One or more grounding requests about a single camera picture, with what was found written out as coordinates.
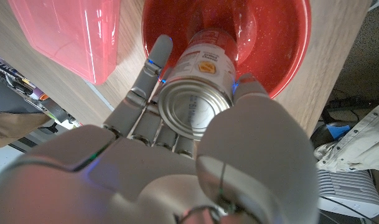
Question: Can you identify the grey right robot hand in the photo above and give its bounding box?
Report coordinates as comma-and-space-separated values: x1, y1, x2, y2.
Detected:
0, 34, 321, 224

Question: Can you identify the red white soup can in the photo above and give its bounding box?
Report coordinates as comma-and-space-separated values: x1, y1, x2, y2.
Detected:
157, 28, 239, 141

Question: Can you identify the pink plastic tray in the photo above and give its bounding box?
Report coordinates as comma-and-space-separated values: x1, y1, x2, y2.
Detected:
7, 0, 121, 85

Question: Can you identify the red bowl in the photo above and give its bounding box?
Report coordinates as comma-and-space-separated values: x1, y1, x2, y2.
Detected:
141, 0, 312, 99

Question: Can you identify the white ribbed appliance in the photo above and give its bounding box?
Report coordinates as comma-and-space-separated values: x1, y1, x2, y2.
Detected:
316, 169, 379, 218

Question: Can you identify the beige buttoned shirt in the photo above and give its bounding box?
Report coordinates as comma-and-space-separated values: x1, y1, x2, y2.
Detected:
313, 98, 379, 174

